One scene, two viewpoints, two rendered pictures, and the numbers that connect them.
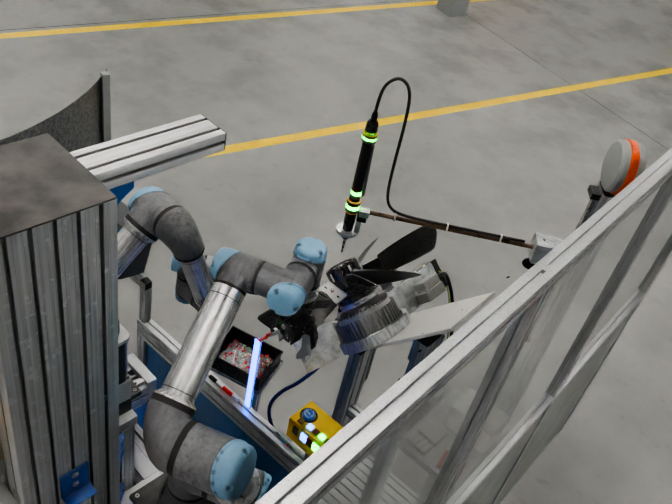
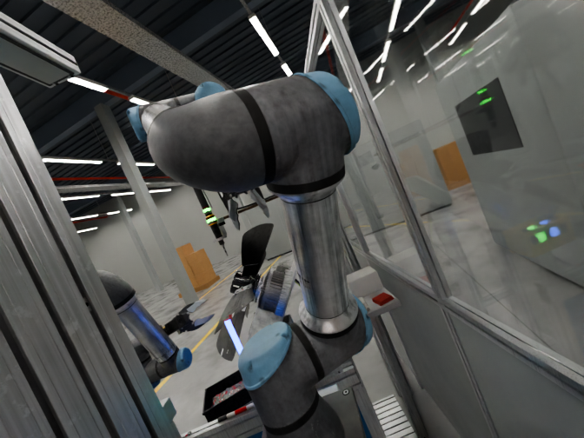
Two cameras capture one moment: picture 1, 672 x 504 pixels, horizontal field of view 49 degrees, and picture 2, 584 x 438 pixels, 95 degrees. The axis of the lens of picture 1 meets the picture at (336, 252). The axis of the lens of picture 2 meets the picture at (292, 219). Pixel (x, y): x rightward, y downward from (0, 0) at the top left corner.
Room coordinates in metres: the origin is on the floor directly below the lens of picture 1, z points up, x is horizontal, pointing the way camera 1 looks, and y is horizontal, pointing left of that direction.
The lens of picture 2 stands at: (0.59, 0.38, 1.49)
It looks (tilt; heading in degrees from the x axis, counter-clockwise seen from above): 3 degrees down; 327
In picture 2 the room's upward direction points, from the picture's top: 23 degrees counter-clockwise
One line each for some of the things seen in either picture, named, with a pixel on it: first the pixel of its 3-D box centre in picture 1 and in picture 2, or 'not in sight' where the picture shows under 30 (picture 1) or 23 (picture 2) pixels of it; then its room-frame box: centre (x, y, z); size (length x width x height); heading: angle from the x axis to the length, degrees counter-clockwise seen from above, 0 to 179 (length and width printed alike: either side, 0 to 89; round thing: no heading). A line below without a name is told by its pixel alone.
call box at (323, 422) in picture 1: (316, 434); not in sight; (1.40, -0.07, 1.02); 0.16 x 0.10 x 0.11; 57
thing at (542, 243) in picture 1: (548, 250); not in sight; (1.89, -0.64, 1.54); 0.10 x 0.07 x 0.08; 92
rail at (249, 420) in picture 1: (223, 397); (242, 423); (1.62, 0.26, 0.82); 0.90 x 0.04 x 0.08; 57
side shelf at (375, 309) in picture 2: not in sight; (365, 299); (1.67, -0.54, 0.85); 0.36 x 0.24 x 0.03; 147
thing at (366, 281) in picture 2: not in sight; (361, 281); (1.71, -0.61, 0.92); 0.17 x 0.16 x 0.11; 57
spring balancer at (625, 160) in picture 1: (622, 167); not in sight; (1.90, -0.74, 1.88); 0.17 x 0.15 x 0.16; 147
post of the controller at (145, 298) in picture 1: (145, 300); not in sight; (1.85, 0.62, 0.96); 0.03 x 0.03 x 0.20; 57
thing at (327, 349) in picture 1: (318, 344); (264, 328); (1.81, -0.02, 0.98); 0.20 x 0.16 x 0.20; 57
